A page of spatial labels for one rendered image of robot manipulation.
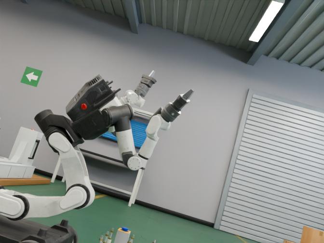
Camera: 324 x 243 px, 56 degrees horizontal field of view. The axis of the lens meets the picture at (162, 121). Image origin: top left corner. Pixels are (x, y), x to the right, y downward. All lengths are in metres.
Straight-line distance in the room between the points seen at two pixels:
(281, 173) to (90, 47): 5.07
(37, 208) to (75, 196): 0.24
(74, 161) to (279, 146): 5.61
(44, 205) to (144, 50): 5.72
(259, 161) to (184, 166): 1.58
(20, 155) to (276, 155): 4.93
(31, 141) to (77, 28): 3.50
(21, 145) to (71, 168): 3.31
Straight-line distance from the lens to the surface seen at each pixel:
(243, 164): 6.70
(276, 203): 6.90
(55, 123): 1.91
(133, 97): 1.87
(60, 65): 7.47
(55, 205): 1.86
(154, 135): 1.65
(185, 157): 6.63
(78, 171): 1.85
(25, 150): 5.14
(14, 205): 1.92
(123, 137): 1.67
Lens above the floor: 0.67
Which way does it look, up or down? 10 degrees up
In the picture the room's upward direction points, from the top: 17 degrees clockwise
